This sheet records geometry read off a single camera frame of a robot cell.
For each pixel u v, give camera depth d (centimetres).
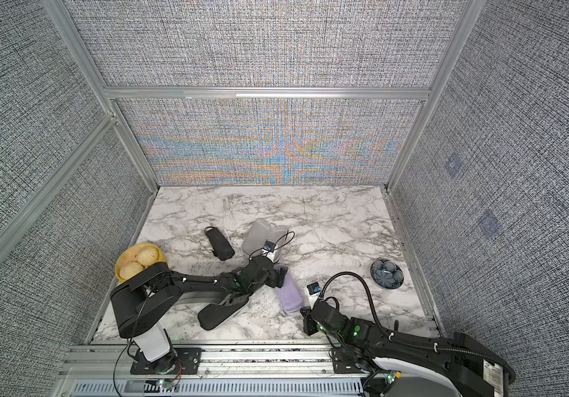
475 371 44
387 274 90
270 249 78
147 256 90
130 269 86
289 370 73
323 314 62
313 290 74
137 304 46
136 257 94
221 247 97
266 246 77
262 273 68
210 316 78
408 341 52
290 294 83
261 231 103
